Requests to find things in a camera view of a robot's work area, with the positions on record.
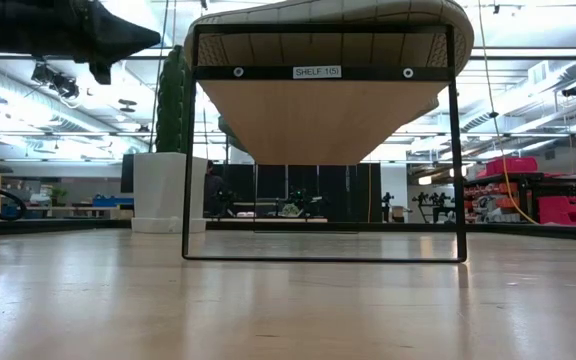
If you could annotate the black curtain partition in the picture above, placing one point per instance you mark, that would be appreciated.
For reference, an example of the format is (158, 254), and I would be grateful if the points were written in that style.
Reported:
(333, 190)

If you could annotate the white square plant pot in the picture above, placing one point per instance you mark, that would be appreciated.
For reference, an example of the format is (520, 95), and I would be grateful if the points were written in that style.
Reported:
(160, 192)

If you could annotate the green cactus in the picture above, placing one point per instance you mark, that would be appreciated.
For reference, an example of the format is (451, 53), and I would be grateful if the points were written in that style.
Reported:
(170, 110)

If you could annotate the wooden shelf black metal frame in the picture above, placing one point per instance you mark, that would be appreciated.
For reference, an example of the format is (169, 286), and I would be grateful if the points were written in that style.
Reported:
(318, 120)

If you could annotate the person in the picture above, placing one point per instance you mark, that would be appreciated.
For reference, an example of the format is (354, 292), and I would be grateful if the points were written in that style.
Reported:
(213, 187)

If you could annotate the black metal rig frame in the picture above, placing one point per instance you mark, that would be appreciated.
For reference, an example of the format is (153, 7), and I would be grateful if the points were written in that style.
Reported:
(43, 227)

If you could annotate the red black cart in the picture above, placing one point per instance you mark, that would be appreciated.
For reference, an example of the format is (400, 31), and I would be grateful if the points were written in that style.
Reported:
(563, 210)

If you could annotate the black background robot arms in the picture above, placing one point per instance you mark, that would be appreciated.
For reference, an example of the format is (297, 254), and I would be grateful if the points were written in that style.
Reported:
(433, 205)

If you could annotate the small black tripod device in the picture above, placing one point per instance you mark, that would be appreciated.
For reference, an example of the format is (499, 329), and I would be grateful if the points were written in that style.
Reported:
(387, 205)

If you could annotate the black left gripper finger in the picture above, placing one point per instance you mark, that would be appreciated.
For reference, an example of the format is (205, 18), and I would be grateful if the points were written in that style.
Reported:
(102, 72)
(118, 35)

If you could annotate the background robot table station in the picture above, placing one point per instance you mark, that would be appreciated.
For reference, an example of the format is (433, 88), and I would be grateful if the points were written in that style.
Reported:
(293, 207)

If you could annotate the blue storage bins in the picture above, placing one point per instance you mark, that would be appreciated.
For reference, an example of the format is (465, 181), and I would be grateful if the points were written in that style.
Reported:
(110, 201)

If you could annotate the small green potted plant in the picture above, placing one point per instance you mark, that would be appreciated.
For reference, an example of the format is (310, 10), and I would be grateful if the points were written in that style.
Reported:
(59, 196)

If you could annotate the black ceiling device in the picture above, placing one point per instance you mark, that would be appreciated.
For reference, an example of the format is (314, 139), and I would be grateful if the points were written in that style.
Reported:
(574, 90)

